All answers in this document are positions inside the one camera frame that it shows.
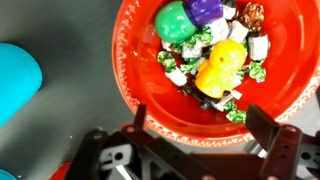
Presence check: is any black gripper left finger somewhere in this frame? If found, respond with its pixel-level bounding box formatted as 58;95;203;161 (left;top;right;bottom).
133;104;148;134

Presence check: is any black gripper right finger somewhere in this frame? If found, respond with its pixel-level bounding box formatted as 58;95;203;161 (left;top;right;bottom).
245;103;282;154

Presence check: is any yellow rubber duck toy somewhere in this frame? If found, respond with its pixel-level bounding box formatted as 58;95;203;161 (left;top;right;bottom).
194;39;248;100

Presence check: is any red plastic bowl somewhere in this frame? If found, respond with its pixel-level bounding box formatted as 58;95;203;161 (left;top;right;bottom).
111;0;320;149

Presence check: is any white wrapped candy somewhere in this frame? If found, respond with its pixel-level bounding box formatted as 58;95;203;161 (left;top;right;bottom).
213;89;244;113
222;0;238;20
164;68;188;88
181;44;203;60
228;20;249;44
206;18;230;44
248;33;270;62

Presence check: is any black wrapped candy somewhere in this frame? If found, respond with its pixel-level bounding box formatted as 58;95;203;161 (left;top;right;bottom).
178;84;218;111

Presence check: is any green plastic ball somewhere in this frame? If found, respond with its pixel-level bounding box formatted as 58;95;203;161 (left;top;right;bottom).
154;0;198;45

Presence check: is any gold brown foil candy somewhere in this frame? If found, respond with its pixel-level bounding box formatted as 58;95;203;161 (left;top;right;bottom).
239;1;266;33

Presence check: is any purple toy piece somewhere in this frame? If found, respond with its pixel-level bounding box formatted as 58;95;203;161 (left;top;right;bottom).
183;0;224;28

